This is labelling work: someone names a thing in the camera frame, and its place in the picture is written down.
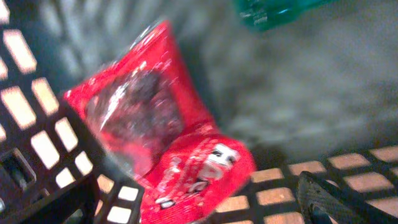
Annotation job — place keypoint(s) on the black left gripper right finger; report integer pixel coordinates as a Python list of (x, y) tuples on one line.
[(323, 202)]

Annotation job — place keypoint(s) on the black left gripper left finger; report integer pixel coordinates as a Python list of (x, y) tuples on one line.
[(82, 195)]

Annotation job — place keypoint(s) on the red snack packet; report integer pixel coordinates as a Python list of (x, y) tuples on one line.
[(149, 118)]

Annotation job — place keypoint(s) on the grey plastic lattice basket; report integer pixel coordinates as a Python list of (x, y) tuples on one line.
[(323, 85)]

